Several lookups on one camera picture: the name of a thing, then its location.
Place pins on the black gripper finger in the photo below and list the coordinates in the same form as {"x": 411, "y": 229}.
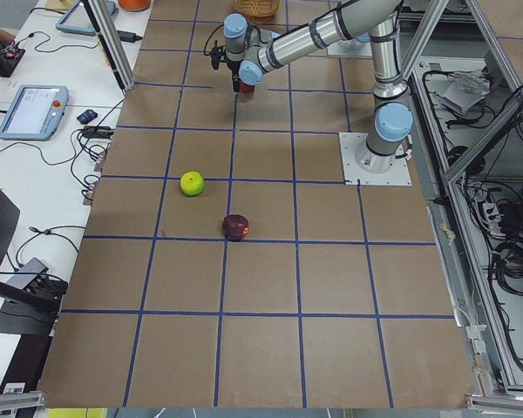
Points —
{"x": 236, "y": 83}

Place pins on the red apple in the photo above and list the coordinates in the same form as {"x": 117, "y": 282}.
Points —
{"x": 246, "y": 88}

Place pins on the dark purple apple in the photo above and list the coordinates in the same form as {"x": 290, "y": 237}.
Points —
{"x": 235, "y": 227}

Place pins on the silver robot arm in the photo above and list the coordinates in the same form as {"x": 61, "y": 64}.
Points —
{"x": 251, "y": 52}

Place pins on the woven wicker basket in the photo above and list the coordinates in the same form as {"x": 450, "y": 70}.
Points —
{"x": 257, "y": 11}

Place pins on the green apple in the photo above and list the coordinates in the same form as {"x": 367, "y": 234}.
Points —
{"x": 192, "y": 183}

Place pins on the black power adapter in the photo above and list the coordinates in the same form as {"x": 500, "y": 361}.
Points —
{"x": 128, "y": 37}

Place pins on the orange cylindrical container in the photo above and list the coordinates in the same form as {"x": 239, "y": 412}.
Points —
{"x": 134, "y": 5}

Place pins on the small blue device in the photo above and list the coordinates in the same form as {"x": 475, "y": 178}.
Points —
{"x": 87, "y": 116}

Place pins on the teach pendant far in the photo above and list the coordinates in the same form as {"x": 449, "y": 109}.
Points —
{"x": 76, "y": 21}

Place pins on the teach pendant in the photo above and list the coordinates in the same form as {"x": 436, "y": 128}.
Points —
{"x": 76, "y": 21}
{"x": 35, "y": 113}

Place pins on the teach pendant near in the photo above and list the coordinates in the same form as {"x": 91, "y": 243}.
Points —
{"x": 35, "y": 113}

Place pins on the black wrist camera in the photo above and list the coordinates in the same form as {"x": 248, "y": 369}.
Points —
{"x": 217, "y": 55}

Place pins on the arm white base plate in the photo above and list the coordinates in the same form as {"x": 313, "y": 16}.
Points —
{"x": 358, "y": 47}
{"x": 362, "y": 167}

